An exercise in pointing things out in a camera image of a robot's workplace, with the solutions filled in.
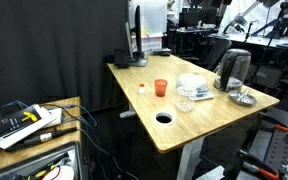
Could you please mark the grey desk foot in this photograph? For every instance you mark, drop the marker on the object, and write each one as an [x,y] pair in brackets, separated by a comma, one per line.
[127,114]

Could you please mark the black perforated board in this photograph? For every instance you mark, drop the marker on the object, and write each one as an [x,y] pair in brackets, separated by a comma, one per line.
[277,146]

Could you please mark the long black hand tool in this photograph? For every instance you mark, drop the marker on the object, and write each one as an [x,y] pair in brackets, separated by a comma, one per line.
[40,137]

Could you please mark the small clear glass dish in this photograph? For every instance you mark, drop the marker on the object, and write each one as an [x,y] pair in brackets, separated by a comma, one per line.
[184,106]

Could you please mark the flat black device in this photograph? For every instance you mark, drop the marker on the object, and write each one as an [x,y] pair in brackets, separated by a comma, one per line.
[161,51]

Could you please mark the small white red-capped bottle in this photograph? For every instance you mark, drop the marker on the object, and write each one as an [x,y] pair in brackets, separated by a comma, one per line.
[142,89]

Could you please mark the grey open toolbox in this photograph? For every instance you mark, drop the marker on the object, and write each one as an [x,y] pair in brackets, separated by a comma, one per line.
[24,166]

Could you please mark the computer monitor with stand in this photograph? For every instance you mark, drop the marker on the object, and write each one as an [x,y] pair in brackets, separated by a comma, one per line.
[138,33]

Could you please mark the grey electric kettle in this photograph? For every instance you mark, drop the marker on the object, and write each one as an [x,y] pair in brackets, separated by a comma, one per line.
[235,66]

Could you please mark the black booklet with yellow print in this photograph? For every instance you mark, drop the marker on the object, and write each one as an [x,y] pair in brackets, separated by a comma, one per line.
[7,125]

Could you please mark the white desk leg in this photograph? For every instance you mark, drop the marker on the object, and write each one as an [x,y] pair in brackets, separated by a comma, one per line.
[188,160]

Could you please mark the round metal dish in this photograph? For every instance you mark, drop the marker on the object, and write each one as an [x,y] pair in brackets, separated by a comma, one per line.
[242,98]

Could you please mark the black office chair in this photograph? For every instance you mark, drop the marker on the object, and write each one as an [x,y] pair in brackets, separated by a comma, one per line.
[217,51]

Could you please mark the small black box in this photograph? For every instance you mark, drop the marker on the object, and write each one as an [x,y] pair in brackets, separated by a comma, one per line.
[120,58]

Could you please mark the black background monitor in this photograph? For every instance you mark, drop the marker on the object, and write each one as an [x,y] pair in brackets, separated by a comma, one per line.
[197,17]

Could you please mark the black curtain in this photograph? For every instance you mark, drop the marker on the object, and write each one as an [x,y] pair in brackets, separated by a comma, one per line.
[50,46]

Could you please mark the white bowl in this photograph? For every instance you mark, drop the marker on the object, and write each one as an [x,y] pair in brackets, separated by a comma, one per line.
[192,80]

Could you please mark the white board panel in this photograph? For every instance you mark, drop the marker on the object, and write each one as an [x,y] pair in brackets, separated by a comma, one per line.
[152,18]

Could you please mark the grey digital kitchen scale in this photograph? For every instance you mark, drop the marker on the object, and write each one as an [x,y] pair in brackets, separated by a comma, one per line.
[202,95]

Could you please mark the orange plastic bowl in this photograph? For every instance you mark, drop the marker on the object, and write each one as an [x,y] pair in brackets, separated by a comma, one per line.
[160,88]

